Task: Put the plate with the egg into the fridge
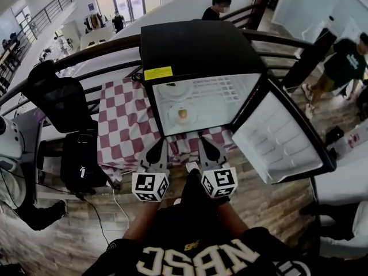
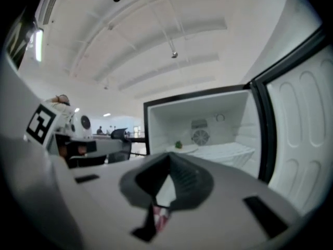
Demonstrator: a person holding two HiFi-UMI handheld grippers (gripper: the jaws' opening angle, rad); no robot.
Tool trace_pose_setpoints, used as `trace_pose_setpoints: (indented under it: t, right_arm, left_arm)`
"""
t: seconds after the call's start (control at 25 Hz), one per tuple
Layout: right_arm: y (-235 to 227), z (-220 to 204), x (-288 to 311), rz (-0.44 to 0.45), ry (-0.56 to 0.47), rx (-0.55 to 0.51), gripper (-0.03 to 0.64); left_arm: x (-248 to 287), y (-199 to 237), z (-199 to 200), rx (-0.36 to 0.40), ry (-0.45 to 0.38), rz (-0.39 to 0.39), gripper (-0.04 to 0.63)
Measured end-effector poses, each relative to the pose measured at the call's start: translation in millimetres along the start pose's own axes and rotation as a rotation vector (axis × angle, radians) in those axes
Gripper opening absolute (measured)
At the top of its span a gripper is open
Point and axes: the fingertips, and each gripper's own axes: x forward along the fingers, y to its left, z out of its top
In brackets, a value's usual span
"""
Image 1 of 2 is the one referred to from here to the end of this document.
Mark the clothes rack with garments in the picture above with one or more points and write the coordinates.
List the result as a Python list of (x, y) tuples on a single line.
[(95, 22)]

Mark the glass entrance doors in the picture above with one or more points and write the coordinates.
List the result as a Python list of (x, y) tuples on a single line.
[(126, 1)]

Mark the black curved railing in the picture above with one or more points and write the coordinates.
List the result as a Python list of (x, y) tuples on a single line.
[(100, 46)]

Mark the black backpack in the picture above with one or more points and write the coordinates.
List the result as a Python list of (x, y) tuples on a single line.
[(86, 160)]

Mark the white shoe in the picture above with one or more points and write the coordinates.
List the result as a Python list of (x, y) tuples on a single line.
[(192, 167)]

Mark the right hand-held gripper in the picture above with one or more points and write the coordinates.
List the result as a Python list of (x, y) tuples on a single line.
[(220, 181)]

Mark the black mesh office chair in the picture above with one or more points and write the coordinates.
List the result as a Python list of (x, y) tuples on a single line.
[(63, 102)]

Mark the red white checkered tablecloth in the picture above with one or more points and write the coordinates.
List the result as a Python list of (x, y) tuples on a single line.
[(123, 125)]

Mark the small black bag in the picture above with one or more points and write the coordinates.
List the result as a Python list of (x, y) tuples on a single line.
[(335, 135)]

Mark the white table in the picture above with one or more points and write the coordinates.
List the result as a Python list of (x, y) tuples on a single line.
[(342, 183)]

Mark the grey metal balcony railing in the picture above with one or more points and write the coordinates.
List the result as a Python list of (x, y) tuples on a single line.
[(49, 13)]

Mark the person's right forearm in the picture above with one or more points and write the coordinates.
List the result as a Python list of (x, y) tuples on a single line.
[(233, 220)]

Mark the black mini fridge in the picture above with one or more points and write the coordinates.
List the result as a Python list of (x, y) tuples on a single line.
[(195, 47)]

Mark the person's left forearm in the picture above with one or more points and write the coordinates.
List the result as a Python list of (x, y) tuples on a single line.
[(141, 223)]

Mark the brown egg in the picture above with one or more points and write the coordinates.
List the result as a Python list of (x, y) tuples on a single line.
[(182, 114)]

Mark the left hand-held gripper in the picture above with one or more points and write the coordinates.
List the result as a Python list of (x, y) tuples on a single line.
[(149, 187)]

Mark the black wristband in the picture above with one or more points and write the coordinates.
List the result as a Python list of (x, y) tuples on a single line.
[(222, 201)]

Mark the black lettered jersey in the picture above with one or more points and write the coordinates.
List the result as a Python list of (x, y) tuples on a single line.
[(201, 254)]

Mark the grey desk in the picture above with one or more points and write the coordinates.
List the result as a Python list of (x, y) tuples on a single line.
[(28, 128)]

